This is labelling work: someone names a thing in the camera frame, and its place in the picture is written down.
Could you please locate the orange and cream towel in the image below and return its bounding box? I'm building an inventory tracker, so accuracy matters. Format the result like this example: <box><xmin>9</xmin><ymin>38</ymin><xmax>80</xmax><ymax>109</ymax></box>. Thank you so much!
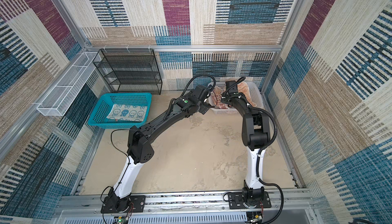
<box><xmin>237</xmin><ymin>81</ymin><xmax>258</xmax><ymax>107</ymax></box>

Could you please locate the blue and cream towel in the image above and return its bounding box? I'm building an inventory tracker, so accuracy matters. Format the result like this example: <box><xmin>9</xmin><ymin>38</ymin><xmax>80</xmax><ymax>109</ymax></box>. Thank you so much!
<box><xmin>107</xmin><ymin>104</ymin><xmax>148</xmax><ymax>123</ymax></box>

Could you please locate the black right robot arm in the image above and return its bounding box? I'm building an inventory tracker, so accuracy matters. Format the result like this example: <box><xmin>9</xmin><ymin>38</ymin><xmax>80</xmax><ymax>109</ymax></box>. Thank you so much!
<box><xmin>221</xmin><ymin>81</ymin><xmax>272</xmax><ymax>209</ymax></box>

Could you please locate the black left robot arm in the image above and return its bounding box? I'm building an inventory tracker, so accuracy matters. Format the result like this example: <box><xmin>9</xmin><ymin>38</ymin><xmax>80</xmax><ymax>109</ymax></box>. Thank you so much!
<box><xmin>101</xmin><ymin>85</ymin><xmax>214</xmax><ymax>214</ymax></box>

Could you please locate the white plastic laundry basket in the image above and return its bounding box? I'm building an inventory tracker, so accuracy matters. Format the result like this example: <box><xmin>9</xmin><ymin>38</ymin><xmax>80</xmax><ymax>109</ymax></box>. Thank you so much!
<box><xmin>208</xmin><ymin>81</ymin><xmax>264</xmax><ymax>114</ymax></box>

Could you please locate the teal plastic basket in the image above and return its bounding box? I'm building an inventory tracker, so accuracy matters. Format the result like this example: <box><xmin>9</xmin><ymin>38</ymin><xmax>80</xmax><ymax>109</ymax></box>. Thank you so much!
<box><xmin>88</xmin><ymin>93</ymin><xmax>152</xmax><ymax>129</ymax></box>

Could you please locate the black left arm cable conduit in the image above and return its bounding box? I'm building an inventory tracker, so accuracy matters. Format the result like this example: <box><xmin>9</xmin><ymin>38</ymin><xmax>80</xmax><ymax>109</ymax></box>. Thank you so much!
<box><xmin>180</xmin><ymin>73</ymin><xmax>217</xmax><ymax>102</ymax></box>

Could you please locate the black wire shelf rack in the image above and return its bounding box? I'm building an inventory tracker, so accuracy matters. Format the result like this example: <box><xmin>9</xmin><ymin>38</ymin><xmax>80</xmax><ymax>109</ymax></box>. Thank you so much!
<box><xmin>93</xmin><ymin>49</ymin><xmax>162</xmax><ymax>94</ymax></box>

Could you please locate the aluminium frame post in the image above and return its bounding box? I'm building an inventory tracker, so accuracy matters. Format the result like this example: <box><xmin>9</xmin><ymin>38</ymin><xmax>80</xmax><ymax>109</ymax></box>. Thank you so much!
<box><xmin>260</xmin><ymin>0</ymin><xmax>305</xmax><ymax>96</ymax></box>

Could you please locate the white wire mesh tray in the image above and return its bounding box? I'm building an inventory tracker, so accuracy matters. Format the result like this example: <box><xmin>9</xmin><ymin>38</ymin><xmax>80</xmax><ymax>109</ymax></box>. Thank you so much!
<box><xmin>37</xmin><ymin>52</ymin><xmax>97</xmax><ymax>116</ymax></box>

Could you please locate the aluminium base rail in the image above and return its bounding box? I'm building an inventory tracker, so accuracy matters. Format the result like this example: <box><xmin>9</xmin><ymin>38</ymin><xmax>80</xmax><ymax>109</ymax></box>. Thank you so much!
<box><xmin>51</xmin><ymin>188</ymin><xmax>323</xmax><ymax>224</ymax></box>

